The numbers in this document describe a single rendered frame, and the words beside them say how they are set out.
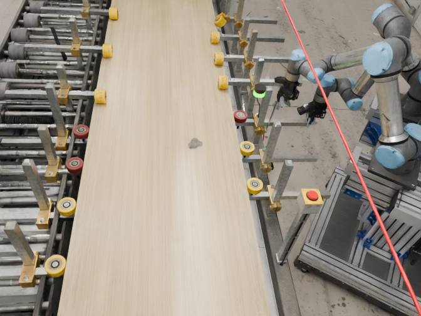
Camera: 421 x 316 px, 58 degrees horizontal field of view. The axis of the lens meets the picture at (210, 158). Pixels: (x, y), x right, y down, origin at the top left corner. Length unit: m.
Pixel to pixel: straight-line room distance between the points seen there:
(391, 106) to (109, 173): 1.28
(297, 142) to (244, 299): 2.12
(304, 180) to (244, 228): 1.53
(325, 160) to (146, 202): 2.00
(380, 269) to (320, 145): 1.29
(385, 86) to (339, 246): 1.28
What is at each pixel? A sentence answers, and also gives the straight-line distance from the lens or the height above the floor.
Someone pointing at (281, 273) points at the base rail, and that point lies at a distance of 1.88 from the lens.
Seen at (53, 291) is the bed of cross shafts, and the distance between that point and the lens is 1.84.
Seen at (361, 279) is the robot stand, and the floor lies 0.21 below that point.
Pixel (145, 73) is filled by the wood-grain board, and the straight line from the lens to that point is 2.44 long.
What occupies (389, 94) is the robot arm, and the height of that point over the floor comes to 1.44.
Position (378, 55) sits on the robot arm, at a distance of 1.64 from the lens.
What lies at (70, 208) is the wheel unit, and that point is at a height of 0.91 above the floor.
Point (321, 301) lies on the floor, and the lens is 2.68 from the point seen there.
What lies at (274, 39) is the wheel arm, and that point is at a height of 0.96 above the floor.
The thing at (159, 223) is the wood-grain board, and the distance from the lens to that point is 1.69.
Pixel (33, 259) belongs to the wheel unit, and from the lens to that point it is 1.72.
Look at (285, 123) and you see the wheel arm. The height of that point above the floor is 0.86.
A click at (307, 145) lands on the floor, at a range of 3.46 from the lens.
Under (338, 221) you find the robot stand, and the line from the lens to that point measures 2.77.
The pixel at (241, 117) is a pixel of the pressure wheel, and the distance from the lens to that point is 2.17.
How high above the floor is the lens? 2.34
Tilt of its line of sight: 48 degrees down
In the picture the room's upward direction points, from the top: 8 degrees clockwise
